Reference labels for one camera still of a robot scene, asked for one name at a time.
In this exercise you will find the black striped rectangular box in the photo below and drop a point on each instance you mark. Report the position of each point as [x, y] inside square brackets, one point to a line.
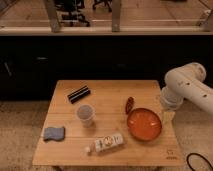
[78, 94]

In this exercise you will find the black cabinet counter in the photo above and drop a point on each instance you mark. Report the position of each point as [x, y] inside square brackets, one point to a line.
[33, 61]

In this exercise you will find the dark red snack packet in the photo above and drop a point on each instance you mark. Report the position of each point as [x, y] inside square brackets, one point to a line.
[129, 105]

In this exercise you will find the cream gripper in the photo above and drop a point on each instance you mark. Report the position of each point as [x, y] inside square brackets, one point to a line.
[167, 116]

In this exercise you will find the orange bowl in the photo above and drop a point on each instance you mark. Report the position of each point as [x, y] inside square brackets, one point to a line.
[143, 124]

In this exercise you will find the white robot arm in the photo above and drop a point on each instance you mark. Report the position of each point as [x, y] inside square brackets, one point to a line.
[186, 82]

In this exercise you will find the black office chair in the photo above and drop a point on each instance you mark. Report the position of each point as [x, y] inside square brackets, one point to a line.
[71, 11]

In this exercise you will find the wooden table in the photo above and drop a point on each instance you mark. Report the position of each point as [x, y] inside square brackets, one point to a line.
[108, 99]

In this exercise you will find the white plastic bottle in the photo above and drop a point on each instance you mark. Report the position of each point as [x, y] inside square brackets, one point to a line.
[105, 143]

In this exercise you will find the blue grey sponge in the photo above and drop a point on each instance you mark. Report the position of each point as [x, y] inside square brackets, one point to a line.
[53, 133]

